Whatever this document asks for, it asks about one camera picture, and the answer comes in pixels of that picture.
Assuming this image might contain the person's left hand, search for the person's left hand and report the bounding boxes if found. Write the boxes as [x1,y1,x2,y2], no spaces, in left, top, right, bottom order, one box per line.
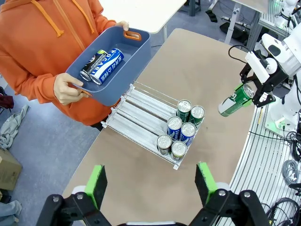
[116,20,130,32]

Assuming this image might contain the black Pepsi can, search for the black Pepsi can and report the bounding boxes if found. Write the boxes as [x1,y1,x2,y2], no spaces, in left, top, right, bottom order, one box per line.
[157,134,173,156]
[79,49,109,82]
[171,140,188,162]

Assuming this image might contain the white wire can dispenser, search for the white wire can dispenser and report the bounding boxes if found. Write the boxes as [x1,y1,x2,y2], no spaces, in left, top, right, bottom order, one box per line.
[101,81,206,170]

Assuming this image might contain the blue bin orange handles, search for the blue bin orange handles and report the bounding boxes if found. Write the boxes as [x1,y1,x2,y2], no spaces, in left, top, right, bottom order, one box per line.
[65,25,151,107]

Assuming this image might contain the green soda can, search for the green soda can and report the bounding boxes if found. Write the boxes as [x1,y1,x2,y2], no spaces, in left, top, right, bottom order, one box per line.
[176,99,192,123]
[188,105,205,129]
[218,83,256,118]

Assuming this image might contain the person's right hand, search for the person's right hand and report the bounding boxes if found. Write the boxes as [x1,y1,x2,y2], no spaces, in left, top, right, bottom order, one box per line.
[53,73,87,106]

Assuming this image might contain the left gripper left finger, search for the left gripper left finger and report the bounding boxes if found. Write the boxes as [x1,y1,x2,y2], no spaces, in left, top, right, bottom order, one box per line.
[36,164,111,226]

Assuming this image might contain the aluminium profile robot base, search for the aluminium profile robot base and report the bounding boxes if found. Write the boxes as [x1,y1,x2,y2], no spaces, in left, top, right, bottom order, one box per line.
[216,94,301,226]

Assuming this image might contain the white side table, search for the white side table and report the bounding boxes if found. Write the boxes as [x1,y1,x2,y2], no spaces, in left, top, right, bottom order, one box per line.
[98,0,187,42]

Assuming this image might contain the person in orange hoodie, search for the person in orange hoodie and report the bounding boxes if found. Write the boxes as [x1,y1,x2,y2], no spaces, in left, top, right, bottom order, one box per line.
[0,0,132,127]

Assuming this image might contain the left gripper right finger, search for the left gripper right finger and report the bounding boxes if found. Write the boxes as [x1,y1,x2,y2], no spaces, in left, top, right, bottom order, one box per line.
[189,161,271,226]

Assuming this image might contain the red jacket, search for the red jacket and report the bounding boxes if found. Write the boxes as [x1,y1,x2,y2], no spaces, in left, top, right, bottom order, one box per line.
[0,86,15,112]

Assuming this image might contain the person's left forearm orange sleeve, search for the person's left forearm orange sleeve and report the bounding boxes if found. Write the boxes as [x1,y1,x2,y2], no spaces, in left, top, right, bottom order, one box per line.
[89,0,118,29]

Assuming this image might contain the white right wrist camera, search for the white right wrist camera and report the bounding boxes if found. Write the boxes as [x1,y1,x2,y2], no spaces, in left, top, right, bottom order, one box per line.
[245,51,278,85]

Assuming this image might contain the grey coiled cable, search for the grey coiled cable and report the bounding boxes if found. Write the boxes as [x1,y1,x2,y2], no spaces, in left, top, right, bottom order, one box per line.
[281,159,300,186]

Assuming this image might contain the person's right forearm orange sleeve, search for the person's right forearm orange sleeve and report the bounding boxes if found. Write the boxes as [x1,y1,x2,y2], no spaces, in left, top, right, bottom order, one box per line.
[9,50,58,105]

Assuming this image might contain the blue Pocari Sweat can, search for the blue Pocari Sweat can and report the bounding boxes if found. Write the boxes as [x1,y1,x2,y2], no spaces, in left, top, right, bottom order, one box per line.
[180,122,197,148]
[89,48,125,85]
[166,116,183,142]

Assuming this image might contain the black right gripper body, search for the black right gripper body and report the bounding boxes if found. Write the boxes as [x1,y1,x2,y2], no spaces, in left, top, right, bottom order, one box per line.
[258,67,291,94]

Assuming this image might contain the grey cloth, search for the grey cloth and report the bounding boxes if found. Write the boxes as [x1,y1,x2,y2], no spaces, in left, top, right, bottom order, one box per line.
[0,105,30,150]

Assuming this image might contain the brown cardboard box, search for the brown cardboard box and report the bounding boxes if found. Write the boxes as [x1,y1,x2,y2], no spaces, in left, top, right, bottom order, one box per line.
[0,148,23,191]

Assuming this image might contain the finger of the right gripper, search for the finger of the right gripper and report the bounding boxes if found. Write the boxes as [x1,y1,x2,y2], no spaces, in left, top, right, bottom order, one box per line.
[243,84,276,108]
[234,63,256,92]

